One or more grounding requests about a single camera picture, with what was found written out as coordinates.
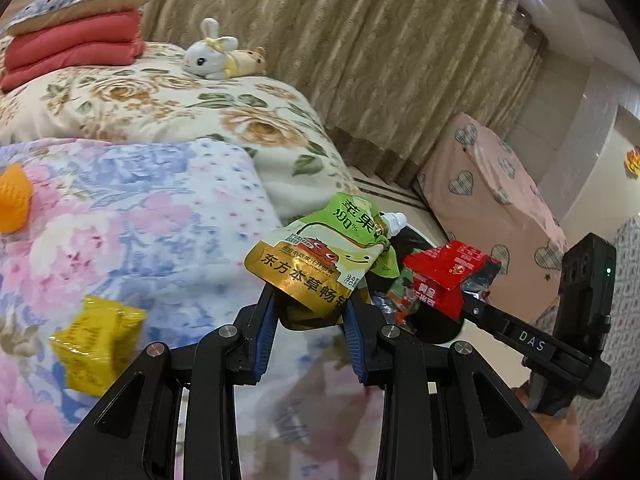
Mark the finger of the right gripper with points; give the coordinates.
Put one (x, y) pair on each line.
(486, 317)
(478, 284)

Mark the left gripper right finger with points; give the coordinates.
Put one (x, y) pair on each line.
(447, 414)

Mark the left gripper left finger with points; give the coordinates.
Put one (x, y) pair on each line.
(174, 398)

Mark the red milk carton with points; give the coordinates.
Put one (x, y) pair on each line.
(439, 272)

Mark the yellow snack packet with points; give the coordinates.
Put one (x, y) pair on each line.
(98, 344)

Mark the green juice pouch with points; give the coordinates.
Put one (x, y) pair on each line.
(319, 260)

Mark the red snack wrapper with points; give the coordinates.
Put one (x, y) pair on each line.
(399, 300)

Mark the white round trash bin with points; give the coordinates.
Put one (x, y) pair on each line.
(420, 232)

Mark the person's right hand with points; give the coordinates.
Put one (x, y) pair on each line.
(564, 433)

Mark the pink heart-pattern covered furniture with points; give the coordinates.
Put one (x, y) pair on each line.
(481, 194)

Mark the pastel floral quilt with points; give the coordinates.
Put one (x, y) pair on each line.
(165, 228)

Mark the beige patterned curtain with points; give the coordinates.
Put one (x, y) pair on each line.
(384, 75)

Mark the tan bear plush lying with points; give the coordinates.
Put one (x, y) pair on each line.
(242, 63)

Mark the cream rose-pattern blanket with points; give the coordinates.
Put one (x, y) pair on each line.
(155, 101)

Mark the white rabbit plush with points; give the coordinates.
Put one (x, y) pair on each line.
(210, 58)

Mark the folded red blanket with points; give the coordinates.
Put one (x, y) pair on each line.
(112, 39)

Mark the blue-patterned pillow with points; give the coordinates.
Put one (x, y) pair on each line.
(42, 14)

